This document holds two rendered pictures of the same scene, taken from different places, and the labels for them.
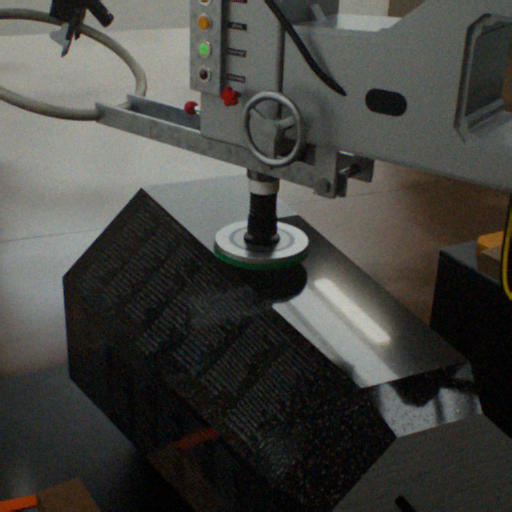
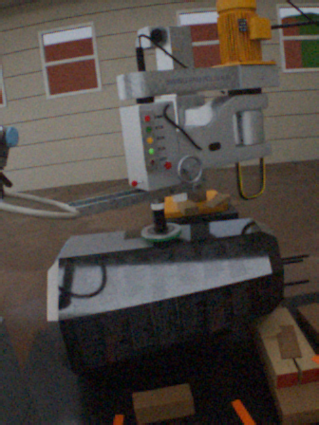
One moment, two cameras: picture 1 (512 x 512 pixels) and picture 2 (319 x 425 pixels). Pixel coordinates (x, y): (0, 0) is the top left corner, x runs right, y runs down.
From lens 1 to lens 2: 193 cm
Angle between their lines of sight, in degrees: 60
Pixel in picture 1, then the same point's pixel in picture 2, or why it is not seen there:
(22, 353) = not seen: outside the picture
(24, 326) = not seen: outside the picture
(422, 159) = (228, 160)
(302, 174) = (184, 188)
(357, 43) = (202, 130)
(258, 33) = (169, 138)
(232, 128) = (163, 180)
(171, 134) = (123, 201)
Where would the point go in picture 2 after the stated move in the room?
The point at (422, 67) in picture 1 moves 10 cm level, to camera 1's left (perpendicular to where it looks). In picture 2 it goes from (222, 131) to (216, 133)
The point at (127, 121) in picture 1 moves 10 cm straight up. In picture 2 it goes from (97, 207) to (94, 186)
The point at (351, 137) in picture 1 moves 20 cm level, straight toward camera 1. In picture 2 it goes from (206, 163) to (242, 163)
